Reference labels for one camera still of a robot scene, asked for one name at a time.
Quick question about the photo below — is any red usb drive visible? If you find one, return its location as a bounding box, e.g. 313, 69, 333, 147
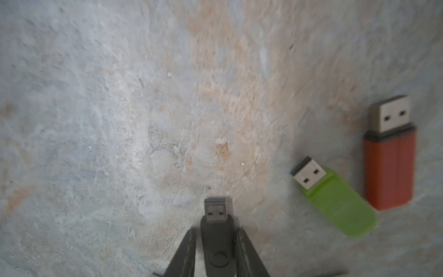
363, 95, 416, 211

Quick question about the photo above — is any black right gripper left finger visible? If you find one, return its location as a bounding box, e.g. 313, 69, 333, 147
163, 227, 197, 277

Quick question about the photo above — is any green usb drive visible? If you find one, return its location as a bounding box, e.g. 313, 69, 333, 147
291, 157, 377, 238

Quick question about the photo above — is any black usb drive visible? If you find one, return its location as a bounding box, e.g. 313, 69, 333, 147
200, 197, 236, 277

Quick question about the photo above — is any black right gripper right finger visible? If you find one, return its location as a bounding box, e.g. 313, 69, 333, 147
235, 227, 270, 277

